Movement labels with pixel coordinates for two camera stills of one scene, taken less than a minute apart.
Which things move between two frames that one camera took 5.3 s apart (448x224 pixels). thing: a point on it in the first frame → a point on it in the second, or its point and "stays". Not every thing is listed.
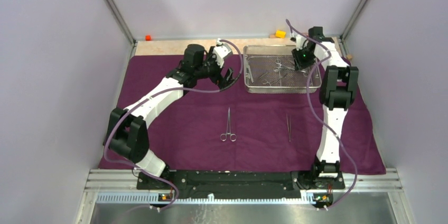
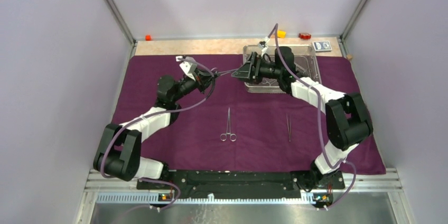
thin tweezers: [289, 131] stays
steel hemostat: [232, 137] stays
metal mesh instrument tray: [270, 69] stays
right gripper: [299, 65] → [249, 72]
